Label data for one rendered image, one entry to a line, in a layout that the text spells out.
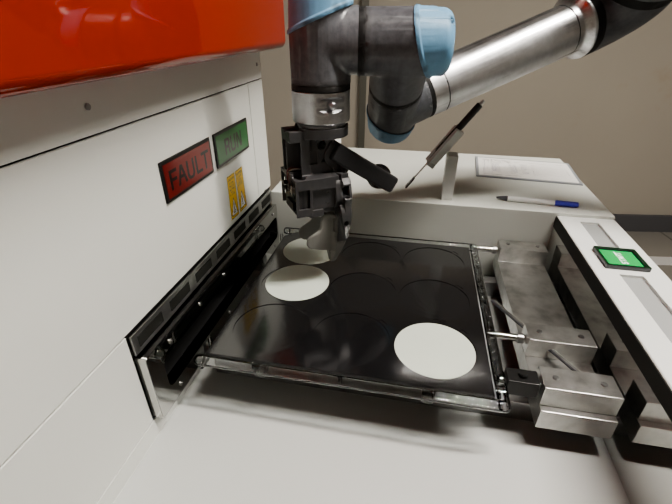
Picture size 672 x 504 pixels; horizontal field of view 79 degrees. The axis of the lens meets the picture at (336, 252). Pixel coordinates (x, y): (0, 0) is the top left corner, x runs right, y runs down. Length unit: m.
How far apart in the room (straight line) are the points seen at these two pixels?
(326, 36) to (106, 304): 0.36
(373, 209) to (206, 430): 0.47
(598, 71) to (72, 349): 2.87
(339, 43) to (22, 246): 0.37
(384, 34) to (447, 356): 0.38
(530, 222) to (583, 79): 2.18
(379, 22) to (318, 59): 0.08
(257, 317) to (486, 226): 0.45
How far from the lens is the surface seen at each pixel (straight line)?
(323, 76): 0.52
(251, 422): 0.56
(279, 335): 0.55
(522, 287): 0.73
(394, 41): 0.52
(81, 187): 0.41
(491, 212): 0.80
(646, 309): 0.62
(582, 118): 3.00
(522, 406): 0.58
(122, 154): 0.45
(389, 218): 0.79
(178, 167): 0.52
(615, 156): 3.18
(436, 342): 0.55
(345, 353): 0.52
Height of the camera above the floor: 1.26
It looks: 30 degrees down
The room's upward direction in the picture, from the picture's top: straight up
